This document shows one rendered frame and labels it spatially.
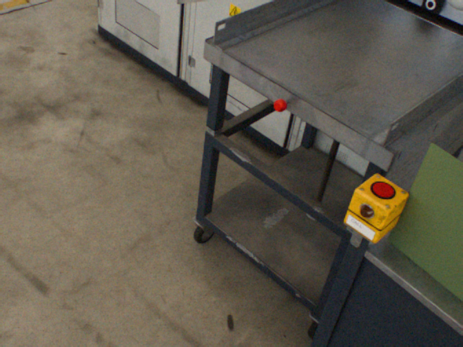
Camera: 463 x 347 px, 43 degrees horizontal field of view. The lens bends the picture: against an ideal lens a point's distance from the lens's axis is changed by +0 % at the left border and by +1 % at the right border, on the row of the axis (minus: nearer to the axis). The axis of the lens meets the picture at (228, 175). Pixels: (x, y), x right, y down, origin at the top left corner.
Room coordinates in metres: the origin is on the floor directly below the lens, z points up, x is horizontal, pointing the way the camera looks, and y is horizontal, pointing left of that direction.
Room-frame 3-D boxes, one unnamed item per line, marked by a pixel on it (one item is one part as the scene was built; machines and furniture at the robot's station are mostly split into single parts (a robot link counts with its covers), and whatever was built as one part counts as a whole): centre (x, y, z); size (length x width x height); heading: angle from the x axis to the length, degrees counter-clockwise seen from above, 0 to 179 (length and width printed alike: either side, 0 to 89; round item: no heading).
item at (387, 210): (0.86, -0.30, 0.85); 0.08 x 0.08 x 0.10; 52
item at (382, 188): (0.86, -0.30, 0.90); 0.04 x 0.04 x 0.02
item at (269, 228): (1.51, -0.33, 0.46); 0.64 x 0.58 x 0.66; 142
